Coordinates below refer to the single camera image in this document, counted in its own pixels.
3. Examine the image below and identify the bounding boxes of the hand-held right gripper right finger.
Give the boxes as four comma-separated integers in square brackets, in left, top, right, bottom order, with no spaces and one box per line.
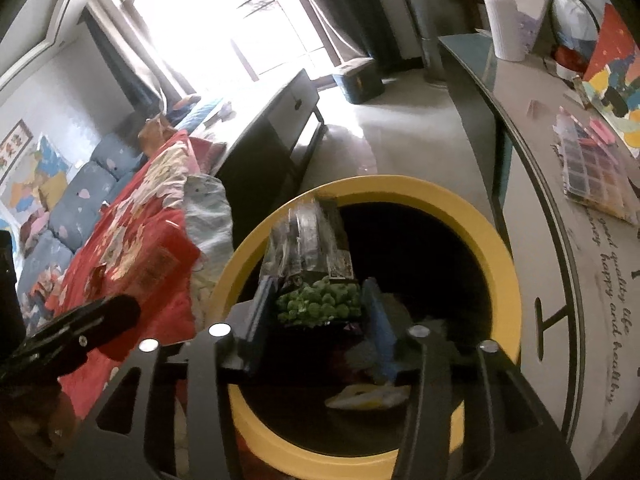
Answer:
[361,276,582,480]

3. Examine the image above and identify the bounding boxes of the white vase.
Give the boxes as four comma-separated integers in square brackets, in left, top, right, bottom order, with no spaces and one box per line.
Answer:
[483,0,534,62]

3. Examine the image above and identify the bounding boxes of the colourful country map poster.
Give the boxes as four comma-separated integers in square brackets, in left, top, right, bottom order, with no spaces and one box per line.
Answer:
[4,132,72,212]

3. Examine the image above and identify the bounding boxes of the dark blue curtain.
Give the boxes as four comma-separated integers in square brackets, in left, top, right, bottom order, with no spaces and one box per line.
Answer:
[81,7,167,112]

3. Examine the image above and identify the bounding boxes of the blue patterned sofa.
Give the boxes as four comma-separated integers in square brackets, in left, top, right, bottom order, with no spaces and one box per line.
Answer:
[17,109,232,312]

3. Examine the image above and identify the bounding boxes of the framed red embroidery picture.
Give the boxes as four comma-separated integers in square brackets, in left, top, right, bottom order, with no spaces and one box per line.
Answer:
[0,118,34,184]

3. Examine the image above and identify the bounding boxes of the large window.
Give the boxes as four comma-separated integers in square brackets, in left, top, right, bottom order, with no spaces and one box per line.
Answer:
[86,0,342,107]

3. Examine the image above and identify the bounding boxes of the grey brown curtain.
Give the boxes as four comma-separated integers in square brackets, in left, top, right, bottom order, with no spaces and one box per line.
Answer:
[274,0,427,69]

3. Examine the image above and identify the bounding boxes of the clear bead organizer box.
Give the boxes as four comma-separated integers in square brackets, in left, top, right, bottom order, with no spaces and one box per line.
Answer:
[551,106,637,223]

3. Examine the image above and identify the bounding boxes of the white yellow-edged snack bag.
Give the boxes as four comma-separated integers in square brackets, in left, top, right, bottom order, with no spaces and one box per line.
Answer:
[324,381,412,412]

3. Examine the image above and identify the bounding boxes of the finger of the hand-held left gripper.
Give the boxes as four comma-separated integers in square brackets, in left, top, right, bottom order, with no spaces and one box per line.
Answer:
[0,294,142,382]

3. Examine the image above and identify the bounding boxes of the pink strips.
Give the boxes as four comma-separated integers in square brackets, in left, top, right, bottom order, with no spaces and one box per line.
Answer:
[589,116,617,147]

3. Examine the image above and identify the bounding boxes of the papers on coffee table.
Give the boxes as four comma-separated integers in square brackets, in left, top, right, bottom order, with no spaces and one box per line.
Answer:
[202,100,236,126]

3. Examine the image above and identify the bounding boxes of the patchwork cloth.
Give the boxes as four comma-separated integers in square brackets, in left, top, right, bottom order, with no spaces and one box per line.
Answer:
[19,264,67,322]

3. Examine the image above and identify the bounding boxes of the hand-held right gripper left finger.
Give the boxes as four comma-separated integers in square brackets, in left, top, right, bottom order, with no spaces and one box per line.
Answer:
[52,277,277,480]

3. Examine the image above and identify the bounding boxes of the grey coffee table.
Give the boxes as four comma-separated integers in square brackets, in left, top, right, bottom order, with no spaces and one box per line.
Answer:
[199,67,329,247]

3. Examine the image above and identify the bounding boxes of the yellow cushion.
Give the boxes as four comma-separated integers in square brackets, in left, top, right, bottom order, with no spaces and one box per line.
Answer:
[39,174,69,212]

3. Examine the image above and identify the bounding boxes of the light blue spotted cloth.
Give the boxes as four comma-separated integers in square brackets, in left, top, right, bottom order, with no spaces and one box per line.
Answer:
[181,173,237,332]

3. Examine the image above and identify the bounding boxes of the clear green pea packet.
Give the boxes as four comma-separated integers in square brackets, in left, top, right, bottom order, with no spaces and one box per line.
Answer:
[259,196,364,332]

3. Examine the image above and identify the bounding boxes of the person's left hand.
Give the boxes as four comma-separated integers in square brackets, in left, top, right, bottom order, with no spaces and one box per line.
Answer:
[9,379,79,463]

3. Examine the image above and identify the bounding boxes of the yellow round trash bin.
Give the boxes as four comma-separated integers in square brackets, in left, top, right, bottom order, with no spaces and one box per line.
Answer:
[206,174,524,480]

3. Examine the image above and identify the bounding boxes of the colourful abstract painting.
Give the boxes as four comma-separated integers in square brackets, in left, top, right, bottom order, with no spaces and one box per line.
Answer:
[580,4,640,158]

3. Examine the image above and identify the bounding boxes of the teal storage box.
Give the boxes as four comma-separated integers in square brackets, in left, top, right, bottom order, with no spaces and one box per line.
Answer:
[331,57,386,105]

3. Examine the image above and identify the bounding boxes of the white board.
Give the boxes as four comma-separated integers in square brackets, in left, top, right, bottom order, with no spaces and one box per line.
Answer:
[514,0,554,57]

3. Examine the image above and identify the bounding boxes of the round framed mirror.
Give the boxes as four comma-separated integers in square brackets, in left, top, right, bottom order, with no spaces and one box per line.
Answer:
[549,0,602,63]

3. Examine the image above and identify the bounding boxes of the red floral blanket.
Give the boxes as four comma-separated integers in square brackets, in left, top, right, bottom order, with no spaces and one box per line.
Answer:
[30,129,236,413]

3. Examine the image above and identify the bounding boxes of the glass-topped side cabinet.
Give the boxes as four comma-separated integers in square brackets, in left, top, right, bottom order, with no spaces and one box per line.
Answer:
[436,32,640,480]

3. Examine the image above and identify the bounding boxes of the pink clothes pile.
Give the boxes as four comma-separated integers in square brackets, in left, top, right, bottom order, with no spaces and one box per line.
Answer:
[19,209,52,247]

